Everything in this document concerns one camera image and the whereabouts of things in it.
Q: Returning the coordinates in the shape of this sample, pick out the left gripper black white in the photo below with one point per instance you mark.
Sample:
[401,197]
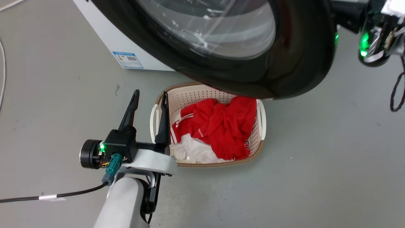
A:
[120,142]

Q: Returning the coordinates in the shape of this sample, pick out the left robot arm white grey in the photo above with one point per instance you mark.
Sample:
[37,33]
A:
[123,202]

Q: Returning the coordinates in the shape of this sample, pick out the beige perforated laundry basket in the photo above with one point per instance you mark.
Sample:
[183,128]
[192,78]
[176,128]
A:
[190,95]

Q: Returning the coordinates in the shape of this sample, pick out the white washing machine body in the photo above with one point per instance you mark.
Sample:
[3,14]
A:
[104,34]

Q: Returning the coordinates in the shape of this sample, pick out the right gripper green lit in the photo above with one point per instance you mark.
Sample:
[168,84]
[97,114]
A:
[383,34]

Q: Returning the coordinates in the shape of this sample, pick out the black round washing machine door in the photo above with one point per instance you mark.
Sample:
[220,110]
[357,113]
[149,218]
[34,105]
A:
[297,63]

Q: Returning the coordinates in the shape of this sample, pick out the red garment with white stripes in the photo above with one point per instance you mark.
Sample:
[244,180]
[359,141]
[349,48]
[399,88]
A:
[227,126]

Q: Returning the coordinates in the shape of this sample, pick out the blue white energy label sticker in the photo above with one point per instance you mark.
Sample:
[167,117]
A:
[128,60]

